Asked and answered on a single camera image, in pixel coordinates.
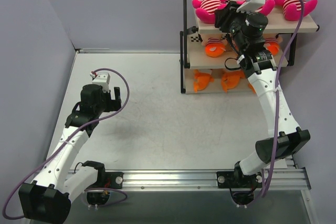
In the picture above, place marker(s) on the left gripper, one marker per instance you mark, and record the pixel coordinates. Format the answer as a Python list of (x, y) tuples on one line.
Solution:
[(113, 100)]

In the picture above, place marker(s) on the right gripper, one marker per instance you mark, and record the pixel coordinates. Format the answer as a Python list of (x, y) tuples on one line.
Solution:
[(223, 17)]

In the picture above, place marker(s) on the peach boy plush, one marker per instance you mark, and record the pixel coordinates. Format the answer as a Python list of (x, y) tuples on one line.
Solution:
[(214, 45), (234, 47), (272, 44)]

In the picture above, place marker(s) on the orange shark plush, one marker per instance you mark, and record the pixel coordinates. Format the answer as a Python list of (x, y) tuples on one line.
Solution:
[(230, 80), (202, 78), (252, 88)]

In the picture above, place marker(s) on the orange shark plush back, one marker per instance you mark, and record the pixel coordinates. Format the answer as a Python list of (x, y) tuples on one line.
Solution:
[(202, 78)]

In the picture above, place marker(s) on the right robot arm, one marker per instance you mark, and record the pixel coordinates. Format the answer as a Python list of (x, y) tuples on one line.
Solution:
[(286, 137)]

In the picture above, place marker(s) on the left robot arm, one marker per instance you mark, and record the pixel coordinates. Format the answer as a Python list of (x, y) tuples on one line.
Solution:
[(49, 195)]

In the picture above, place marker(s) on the cream black three-tier shelf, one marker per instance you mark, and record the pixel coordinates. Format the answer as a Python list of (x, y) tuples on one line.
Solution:
[(193, 57)]

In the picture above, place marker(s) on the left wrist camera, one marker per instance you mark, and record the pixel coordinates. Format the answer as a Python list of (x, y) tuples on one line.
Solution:
[(101, 79)]

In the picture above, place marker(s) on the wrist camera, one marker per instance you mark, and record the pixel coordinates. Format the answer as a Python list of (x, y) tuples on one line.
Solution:
[(250, 6), (101, 79)]

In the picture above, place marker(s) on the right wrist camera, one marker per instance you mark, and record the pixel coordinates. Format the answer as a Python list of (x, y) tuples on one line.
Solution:
[(250, 6)]

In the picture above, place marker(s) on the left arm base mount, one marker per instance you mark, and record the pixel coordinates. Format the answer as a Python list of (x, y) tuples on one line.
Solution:
[(113, 180)]

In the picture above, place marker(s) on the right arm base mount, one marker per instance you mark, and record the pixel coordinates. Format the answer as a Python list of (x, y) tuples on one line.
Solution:
[(228, 179)]

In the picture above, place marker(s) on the aluminium front rail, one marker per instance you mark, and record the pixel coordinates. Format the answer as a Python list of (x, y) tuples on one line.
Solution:
[(155, 180)]

